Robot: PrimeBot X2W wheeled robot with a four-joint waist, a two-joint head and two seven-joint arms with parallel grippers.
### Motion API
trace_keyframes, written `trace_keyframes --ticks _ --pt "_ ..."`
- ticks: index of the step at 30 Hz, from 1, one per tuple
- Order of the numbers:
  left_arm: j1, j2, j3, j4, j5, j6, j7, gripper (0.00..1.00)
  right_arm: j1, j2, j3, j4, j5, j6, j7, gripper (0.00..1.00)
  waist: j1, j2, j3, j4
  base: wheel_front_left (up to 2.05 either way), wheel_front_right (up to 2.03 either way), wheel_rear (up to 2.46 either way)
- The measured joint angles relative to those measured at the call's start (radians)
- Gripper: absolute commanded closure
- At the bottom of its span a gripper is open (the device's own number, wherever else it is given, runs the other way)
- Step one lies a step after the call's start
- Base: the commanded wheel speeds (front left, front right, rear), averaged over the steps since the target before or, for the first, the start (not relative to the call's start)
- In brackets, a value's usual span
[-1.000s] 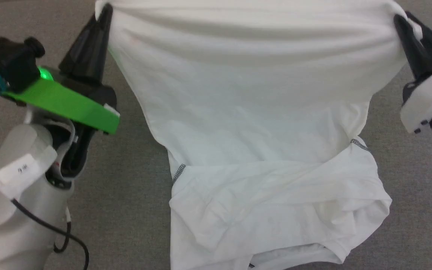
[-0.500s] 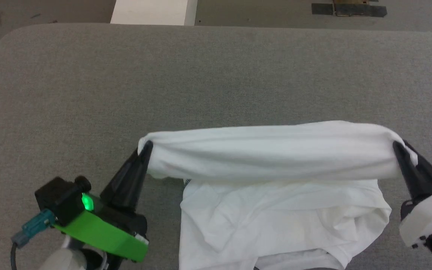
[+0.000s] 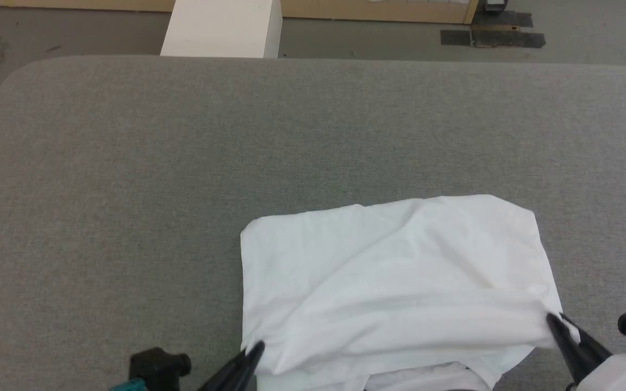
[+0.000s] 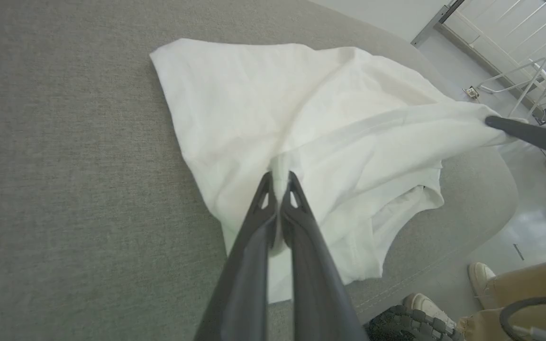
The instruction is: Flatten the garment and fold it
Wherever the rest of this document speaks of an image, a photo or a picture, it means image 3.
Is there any black floor mat strip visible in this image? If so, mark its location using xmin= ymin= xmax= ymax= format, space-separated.
xmin=473 ymin=11 xmax=534 ymax=28

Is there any small black floor tape patch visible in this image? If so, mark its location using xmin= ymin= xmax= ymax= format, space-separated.
xmin=440 ymin=29 xmax=472 ymax=46

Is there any white rectangular box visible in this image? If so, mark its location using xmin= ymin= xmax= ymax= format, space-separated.
xmin=159 ymin=0 xmax=283 ymax=59

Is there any white long-sleeve shirt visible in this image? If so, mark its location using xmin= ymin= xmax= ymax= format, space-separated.
xmin=239 ymin=194 xmax=581 ymax=391

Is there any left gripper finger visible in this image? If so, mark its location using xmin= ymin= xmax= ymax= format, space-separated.
xmin=198 ymin=340 xmax=265 ymax=391

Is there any large black floor plate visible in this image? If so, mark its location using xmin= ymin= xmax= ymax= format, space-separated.
xmin=471 ymin=24 xmax=546 ymax=49

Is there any grey upholstered sofa surface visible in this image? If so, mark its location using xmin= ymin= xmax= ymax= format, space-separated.
xmin=0 ymin=54 xmax=626 ymax=391

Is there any lemon print partition panel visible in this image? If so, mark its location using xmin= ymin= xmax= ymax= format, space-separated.
xmin=0 ymin=0 xmax=480 ymax=26

